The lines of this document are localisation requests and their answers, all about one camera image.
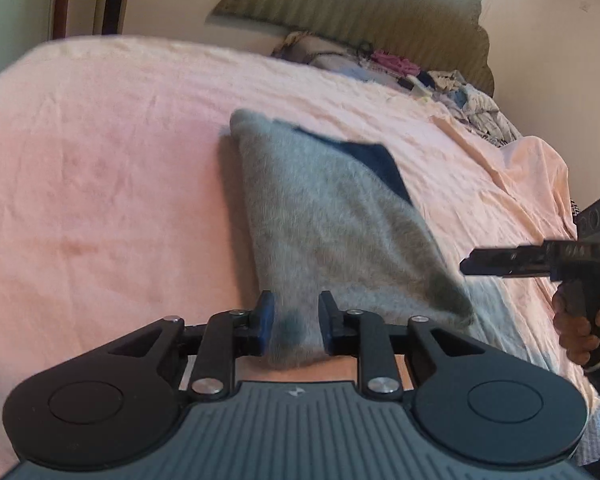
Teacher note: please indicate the pink bed sheet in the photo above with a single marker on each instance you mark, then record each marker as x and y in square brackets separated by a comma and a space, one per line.
[120, 198]

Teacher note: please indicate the pile of clothes on bed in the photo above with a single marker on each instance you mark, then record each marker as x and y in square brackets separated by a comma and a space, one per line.
[473, 108]

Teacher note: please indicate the grey navy knit sweater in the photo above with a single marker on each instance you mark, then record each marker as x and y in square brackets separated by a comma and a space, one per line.
[333, 216]

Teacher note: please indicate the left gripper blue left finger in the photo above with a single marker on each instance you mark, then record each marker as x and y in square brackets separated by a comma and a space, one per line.
[226, 337]

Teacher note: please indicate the green upholstered headboard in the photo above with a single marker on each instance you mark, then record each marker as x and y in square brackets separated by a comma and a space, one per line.
[434, 34]

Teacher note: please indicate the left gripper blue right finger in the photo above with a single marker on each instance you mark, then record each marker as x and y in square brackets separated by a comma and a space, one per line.
[364, 336]

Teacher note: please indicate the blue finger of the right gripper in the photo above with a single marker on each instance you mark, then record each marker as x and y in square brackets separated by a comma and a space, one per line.
[526, 261]

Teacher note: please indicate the person right hand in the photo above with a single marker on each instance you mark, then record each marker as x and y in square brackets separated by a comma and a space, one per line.
[575, 332]

